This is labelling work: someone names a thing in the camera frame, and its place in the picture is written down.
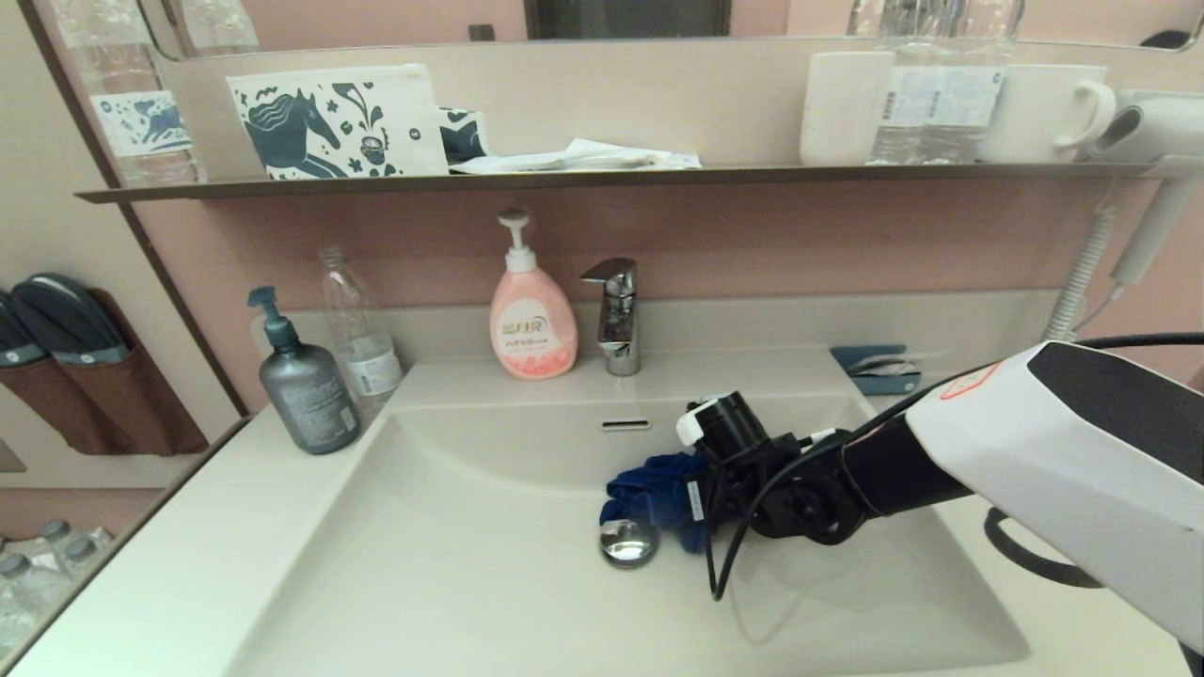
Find dark blue towel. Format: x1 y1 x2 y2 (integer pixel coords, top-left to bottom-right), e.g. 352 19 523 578
600 452 716 554

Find chrome faucet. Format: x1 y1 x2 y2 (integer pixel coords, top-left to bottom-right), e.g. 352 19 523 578
580 258 645 377

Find chrome sink drain stopper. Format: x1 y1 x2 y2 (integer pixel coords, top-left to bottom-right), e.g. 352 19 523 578
599 517 661 570

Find white ceramic sink basin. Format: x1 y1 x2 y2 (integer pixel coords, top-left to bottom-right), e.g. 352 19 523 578
226 391 1031 677

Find blue soap tray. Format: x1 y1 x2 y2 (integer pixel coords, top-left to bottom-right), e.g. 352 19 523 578
830 344 923 396

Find silver sachet packet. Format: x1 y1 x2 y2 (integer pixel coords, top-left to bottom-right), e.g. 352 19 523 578
851 350 946 375

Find pink hand soap pump bottle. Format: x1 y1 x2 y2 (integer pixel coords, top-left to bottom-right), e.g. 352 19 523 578
489 211 579 381

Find white plastic wrapped packets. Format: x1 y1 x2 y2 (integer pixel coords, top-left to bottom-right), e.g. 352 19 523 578
450 138 703 175

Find empty clear plastic bottle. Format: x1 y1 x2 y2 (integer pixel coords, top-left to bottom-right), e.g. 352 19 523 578
318 247 405 417

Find clear labelled water bottle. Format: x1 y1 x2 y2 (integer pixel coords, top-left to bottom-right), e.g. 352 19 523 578
941 0 1007 164
870 0 942 165

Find grey pump bottle teal pump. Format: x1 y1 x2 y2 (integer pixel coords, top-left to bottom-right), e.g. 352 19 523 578
247 287 362 456

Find small dark print pouch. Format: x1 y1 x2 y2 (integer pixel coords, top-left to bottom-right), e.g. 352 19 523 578
437 107 490 165

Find large white horse print pouch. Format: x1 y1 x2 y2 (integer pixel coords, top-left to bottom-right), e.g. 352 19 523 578
226 64 451 180

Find white hair dryer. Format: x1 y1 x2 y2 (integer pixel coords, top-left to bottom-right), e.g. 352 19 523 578
1091 89 1204 288

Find brown slipper bag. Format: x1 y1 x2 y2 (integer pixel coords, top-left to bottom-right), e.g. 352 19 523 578
56 290 210 457
0 357 114 457

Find clear capped water bottle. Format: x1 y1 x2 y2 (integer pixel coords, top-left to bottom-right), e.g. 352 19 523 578
64 534 112 584
0 553 71 654
40 519 78 570

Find grey slipper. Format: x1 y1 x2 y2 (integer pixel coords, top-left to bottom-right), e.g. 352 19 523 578
11 273 131 366
0 291 48 368

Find water bottle horse print label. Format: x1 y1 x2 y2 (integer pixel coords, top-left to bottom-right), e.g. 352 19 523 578
52 0 208 187

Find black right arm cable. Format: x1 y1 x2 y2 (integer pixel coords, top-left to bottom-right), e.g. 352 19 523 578
705 331 1204 603

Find grey metal wall shelf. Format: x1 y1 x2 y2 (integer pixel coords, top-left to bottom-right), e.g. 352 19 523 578
75 163 1204 205

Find white handleless cup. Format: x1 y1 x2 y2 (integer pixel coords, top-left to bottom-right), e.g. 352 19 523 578
800 51 895 167

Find white coiled dryer cord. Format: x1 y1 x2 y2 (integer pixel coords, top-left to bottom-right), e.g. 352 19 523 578
1044 205 1130 344

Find white mug with handle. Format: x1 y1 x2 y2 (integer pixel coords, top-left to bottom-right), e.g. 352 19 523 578
983 64 1117 164

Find wall mirror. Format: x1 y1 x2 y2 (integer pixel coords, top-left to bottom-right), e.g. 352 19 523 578
141 0 1204 53

